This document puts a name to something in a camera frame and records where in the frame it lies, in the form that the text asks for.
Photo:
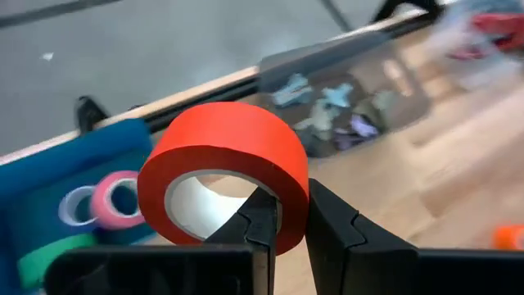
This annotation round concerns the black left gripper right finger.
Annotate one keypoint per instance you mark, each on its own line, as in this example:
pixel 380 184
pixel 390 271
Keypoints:
pixel 348 250

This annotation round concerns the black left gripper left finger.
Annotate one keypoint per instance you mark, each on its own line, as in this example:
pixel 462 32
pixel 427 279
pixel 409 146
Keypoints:
pixel 262 221

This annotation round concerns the red tape roll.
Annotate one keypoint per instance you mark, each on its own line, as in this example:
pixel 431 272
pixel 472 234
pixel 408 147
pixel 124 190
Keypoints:
pixel 229 135

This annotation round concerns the purple staple remover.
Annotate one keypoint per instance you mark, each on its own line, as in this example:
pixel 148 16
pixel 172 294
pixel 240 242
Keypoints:
pixel 358 130

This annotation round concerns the pink tape roll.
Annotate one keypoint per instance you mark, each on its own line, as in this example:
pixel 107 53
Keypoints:
pixel 100 205

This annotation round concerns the red stapler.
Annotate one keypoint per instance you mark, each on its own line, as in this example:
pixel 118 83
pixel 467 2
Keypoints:
pixel 499 24

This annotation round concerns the orange tape roll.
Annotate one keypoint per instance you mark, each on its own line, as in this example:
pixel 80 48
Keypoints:
pixel 509 237

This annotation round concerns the green tape roll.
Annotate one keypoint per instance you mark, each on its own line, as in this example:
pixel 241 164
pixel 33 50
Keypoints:
pixel 45 256

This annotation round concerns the grey translucent plastic bin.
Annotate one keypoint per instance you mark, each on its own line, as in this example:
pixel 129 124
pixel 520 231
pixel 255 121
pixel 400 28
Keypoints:
pixel 368 53

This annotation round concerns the black table clamp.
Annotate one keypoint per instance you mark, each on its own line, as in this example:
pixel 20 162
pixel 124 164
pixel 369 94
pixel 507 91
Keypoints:
pixel 387 8
pixel 88 113

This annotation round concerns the blue plastic bin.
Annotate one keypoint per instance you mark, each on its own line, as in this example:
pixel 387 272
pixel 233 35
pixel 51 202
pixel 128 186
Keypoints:
pixel 61 160

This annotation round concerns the clear plastic bin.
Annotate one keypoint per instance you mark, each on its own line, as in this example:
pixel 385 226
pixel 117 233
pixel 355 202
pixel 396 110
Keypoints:
pixel 491 69

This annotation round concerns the white paper scrap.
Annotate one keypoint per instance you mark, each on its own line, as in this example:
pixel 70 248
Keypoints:
pixel 48 56

